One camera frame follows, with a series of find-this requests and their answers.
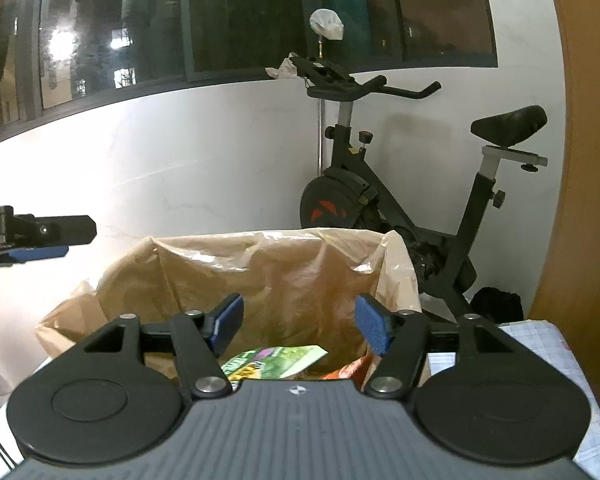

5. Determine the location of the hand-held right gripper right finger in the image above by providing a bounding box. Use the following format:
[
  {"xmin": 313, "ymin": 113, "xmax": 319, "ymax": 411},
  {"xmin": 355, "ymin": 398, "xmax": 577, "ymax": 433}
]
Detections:
[{"xmin": 355, "ymin": 294, "xmax": 518, "ymax": 401}]

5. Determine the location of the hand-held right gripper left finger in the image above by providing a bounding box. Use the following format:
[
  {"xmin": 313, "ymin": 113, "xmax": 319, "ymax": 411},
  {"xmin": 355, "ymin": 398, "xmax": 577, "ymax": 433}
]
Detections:
[{"xmin": 82, "ymin": 294, "xmax": 245, "ymax": 401}]

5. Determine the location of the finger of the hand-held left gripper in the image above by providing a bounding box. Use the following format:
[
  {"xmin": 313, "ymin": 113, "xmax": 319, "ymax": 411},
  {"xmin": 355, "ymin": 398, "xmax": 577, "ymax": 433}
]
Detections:
[
  {"xmin": 0, "ymin": 245, "xmax": 70, "ymax": 266},
  {"xmin": 12, "ymin": 214, "xmax": 98, "ymax": 247}
]

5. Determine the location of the brown cardboard box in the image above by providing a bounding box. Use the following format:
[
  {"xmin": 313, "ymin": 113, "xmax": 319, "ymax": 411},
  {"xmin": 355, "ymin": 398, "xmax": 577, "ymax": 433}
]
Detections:
[{"xmin": 35, "ymin": 227, "xmax": 423, "ymax": 396}]

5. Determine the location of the clear plastic bag liner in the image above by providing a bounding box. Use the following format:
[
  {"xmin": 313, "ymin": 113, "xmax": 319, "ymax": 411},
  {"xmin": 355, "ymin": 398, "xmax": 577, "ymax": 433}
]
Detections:
[{"xmin": 35, "ymin": 227, "xmax": 423, "ymax": 396}]

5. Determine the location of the orange snack packet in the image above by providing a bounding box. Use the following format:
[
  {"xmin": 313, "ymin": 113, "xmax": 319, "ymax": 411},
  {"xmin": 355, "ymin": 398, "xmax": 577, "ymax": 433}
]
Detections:
[{"xmin": 320, "ymin": 352, "xmax": 376, "ymax": 387}]

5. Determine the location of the green snack packet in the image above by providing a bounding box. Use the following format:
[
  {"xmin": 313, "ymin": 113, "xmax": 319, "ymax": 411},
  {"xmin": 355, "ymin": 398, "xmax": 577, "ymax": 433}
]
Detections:
[{"xmin": 221, "ymin": 345, "xmax": 328, "ymax": 382}]

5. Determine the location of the black exercise bike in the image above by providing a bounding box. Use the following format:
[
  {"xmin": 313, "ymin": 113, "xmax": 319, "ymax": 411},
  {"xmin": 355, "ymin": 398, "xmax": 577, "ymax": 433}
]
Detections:
[{"xmin": 290, "ymin": 52, "xmax": 549, "ymax": 322}]

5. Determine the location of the black bag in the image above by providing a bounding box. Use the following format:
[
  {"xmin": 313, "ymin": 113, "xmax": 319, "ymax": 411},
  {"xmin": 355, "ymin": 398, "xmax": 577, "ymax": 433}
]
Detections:
[{"xmin": 470, "ymin": 287, "xmax": 525, "ymax": 324}]

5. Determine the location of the metal pole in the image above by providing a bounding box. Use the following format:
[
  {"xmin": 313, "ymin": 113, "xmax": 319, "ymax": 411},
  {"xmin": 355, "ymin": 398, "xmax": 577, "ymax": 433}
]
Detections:
[{"xmin": 317, "ymin": 35, "xmax": 327, "ymax": 179}]

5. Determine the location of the crumpled white cloth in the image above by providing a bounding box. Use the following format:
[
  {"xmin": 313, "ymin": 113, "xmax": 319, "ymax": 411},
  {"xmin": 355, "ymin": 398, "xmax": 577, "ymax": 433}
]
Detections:
[{"xmin": 265, "ymin": 57, "xmax": 299, "ymax": 81}]

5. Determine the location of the wooden door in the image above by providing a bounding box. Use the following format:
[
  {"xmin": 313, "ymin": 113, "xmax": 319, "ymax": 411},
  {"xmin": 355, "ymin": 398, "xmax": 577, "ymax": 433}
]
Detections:
[{"xmin": 526, "ymin": 0, "xmax": 600, "ymax": 407}]

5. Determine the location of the dark framed window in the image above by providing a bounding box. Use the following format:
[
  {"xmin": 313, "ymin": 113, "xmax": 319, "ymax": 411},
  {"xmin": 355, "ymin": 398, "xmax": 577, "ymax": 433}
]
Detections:
[{"xmin": 0, "ymin": 0, "xmax": 499, "ymax": 150}]

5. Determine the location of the white plastic bag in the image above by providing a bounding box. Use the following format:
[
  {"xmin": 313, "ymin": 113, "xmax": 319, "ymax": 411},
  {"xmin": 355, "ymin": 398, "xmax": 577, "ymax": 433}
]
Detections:
[{"xmin": 309, "ymin": 9, "xmax": 345, "ymax": 41}]

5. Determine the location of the black cable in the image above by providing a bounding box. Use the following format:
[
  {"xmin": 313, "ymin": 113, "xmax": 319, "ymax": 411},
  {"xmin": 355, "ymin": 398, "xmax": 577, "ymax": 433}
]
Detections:
[{"xmin": 0, "ymin": 429, "xmax": 17, "ymax": 472}]

